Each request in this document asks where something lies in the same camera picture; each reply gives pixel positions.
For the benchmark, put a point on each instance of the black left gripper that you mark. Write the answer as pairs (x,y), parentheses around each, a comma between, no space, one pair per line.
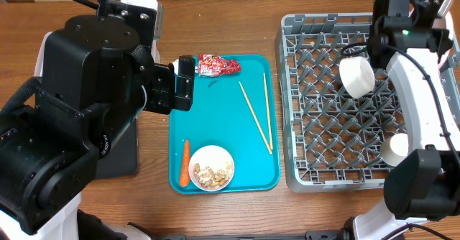
(163,100)

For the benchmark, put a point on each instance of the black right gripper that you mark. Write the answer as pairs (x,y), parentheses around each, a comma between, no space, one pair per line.
(428,3)

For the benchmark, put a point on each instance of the white bowl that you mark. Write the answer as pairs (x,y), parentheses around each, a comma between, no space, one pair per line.
(357,76)

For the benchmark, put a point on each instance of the wooden chopstick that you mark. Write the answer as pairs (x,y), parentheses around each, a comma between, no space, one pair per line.
(268,113)
(255,118)

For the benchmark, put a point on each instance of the pink bowl with food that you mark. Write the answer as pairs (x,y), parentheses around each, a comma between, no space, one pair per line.
(211,168)

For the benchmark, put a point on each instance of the pale green cup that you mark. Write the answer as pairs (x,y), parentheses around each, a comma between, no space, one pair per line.
(395,149)

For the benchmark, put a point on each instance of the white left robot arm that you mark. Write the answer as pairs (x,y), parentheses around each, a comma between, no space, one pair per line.
(93,78)

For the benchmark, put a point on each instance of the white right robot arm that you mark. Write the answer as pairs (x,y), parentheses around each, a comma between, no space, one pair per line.
(410,40)

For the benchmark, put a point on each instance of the grey dishwasher rack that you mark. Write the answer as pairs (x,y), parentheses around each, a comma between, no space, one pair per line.
(331,141)

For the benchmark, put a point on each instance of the crumpled white tissue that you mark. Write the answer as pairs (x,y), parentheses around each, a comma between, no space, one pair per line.
(176,66)

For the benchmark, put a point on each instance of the red snack wrapper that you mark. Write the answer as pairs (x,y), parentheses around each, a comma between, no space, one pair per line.
(216,65)

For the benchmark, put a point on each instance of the clear plastic bin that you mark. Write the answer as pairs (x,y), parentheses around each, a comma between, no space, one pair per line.
(40,58)

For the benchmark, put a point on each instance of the teal plastic tray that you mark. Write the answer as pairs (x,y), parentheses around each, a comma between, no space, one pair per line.
(220,116)

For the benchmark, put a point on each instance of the orange carrot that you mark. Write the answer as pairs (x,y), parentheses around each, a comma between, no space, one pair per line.
(184,178)

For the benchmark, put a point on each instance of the black tray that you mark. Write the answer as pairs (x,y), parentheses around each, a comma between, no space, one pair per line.
(123,157)

